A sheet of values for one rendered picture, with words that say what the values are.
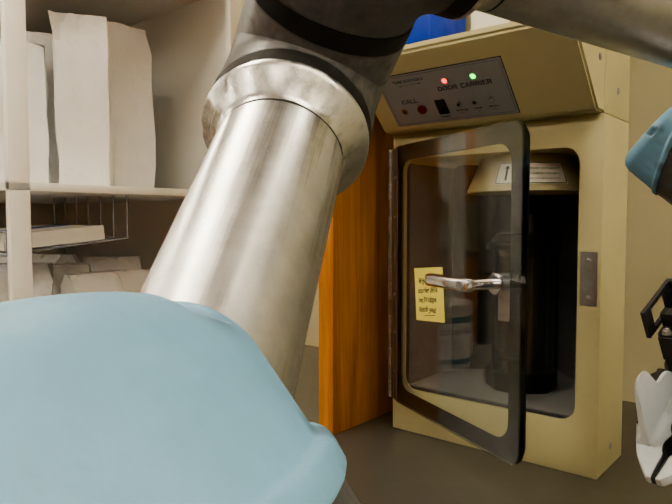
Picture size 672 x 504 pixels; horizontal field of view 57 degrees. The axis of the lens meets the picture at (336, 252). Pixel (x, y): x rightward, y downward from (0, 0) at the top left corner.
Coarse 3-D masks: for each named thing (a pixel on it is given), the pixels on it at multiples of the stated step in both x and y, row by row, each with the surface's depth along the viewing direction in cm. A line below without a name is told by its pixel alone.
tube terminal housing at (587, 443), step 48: (624, 96) 84; (576, 144) 80; (624, 144) 85; (624, 192) 85; (624, 240) 86; (624, 288) 87; (576, 336) 81; (576, 384) 81; (432, 432) 96; (528, 432) 86; (576, 432) 81
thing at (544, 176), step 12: (540, 156) 88; (552, 156) 88; (564, 156) 89; (540, 168) 87; (552, 168) 87; (564, 168) 88; (576, 168) 89; (540, 180) 86; (552, 180) 86; (564, 180) 87; (576, 180) 88; (540, 192) 102; (552, 192) 100; (564, 192) 99; (576, 192) 96
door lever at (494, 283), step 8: (432, 280) 78; (440, 280) 76; (448, 280) 74; (456, 280) 73; (464, 280) 71; (472, 280) 72; (480, 280) 73; (488, 280) 73; (496, 280) 73; (448, 288) 74; (456, 288) 72; (464, 288) 71; (472, 288) 72; (480, 288) 72; (488, 288) 73; (496, 288) 73
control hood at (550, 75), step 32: (480, 32) 76; (512, 32) 73; (544, 32) 71; (416, 64) 83; (448, 64) 81; (512, 64) 76; (544, 64) 74; (576, 64) 72; (544, 96) 78; (576, 96) 76; (384, 128) 95; (416, 128) 92; (448, 128) 91
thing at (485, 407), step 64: (512, 128) 70; (448, 192) 83; (512, 192) 71; (448, 256) 83; (512, 256) 71; (448, 320) 83; (512, 320) 71; (448, 384) 84; (512, 384) 71; (512, 448) 72
